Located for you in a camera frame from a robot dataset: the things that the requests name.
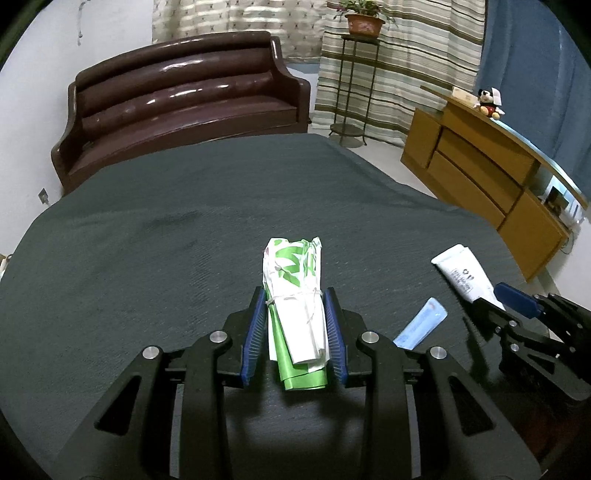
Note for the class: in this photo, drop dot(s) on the wooden sideboard cabinet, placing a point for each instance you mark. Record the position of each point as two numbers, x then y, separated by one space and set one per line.
486 167

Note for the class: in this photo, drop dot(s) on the black metal plant stand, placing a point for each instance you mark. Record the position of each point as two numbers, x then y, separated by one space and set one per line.
358 65

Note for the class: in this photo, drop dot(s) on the white printed tube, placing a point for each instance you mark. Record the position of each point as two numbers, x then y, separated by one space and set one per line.
462 269

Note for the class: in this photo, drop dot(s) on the dark brown leather sofa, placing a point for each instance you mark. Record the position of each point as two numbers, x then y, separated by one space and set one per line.
177 93

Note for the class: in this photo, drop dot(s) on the dark picture frame on shelf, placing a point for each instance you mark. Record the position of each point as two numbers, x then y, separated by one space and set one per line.
556 202

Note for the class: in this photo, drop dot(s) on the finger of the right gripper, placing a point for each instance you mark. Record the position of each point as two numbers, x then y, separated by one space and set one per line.
569 321
561 365

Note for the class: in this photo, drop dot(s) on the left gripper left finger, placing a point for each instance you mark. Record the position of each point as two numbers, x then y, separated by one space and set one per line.
165 399

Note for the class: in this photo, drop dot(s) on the small box on cabinet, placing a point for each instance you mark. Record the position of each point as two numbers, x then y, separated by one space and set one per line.
466 98

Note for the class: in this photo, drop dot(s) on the beige patterned curtain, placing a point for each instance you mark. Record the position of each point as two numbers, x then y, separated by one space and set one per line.
298 23

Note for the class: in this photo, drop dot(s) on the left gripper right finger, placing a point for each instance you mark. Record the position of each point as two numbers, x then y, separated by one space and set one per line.
422 405

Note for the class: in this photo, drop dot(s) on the dark grey tablecloth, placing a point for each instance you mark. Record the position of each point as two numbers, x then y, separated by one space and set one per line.
160 249

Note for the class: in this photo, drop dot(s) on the Mickey Mouse plush toy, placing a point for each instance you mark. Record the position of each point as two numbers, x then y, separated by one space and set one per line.
489 103

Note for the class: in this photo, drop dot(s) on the potted plant terracotta pot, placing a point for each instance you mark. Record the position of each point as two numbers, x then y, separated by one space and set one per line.
365 18

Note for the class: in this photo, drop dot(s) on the green white wrapper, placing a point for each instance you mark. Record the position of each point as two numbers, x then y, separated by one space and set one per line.
298 332

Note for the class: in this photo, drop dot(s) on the light blue toothpaste box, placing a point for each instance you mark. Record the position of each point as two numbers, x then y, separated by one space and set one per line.
431 315

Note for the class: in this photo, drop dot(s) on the white router on shelf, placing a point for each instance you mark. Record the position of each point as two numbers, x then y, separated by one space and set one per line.
572 214

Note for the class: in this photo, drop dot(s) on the blue curtain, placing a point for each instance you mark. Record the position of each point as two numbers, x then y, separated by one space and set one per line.
544 80

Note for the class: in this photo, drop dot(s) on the striped curtain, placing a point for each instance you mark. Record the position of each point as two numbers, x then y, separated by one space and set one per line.
435 45

